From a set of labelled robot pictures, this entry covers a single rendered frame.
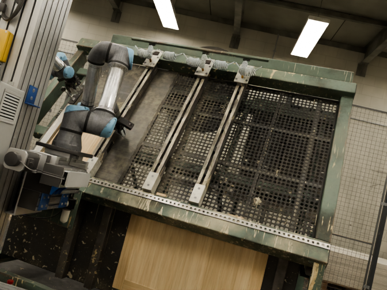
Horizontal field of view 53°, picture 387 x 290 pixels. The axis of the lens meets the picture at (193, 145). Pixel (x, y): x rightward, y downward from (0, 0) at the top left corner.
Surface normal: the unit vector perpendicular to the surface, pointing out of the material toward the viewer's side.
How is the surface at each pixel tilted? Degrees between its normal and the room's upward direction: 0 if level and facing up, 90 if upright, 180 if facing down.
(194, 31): 90
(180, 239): 90
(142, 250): 90
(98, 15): 90
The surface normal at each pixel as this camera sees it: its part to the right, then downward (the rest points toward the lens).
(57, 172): -0.08, -0.11
